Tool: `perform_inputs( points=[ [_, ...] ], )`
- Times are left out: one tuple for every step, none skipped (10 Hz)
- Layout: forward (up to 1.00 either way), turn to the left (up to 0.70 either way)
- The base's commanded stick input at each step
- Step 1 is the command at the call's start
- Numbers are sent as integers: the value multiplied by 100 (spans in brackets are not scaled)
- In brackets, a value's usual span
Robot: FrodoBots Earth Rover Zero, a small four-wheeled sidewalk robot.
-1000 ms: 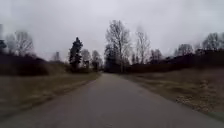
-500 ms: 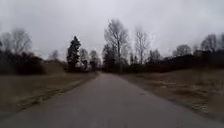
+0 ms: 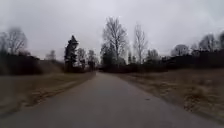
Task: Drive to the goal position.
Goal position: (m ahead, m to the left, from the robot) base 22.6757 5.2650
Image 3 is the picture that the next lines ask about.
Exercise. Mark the slim bare tree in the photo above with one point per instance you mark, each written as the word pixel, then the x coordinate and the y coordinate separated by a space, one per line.
pixel 140 41

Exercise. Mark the long dark hedge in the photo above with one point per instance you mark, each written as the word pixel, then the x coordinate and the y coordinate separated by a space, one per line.
pixel 186 61

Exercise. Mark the dry grass verge with leaves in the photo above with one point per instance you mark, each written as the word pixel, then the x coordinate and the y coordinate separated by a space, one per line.
pixel 186 87

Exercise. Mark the grey asphalt road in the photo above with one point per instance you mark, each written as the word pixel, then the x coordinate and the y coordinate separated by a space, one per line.
pixel 106 103

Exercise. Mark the brown grass verge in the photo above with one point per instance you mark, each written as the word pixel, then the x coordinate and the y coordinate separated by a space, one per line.
pixel 33 86

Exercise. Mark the tall bare tree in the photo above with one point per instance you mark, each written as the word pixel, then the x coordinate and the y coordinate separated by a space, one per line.
pixel 115 36

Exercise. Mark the bare tree with wide crown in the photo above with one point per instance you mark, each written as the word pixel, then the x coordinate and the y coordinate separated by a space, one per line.
pixel 15 40

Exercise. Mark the group of dark pine trees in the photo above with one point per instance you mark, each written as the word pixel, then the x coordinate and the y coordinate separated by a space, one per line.
pixel 108 56

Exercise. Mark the tall dark conifer tree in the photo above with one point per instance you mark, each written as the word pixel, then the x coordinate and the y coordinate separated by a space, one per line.
pixel 71 53

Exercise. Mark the row of distant bare trees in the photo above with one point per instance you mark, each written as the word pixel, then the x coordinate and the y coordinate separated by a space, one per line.
pixel 207 43

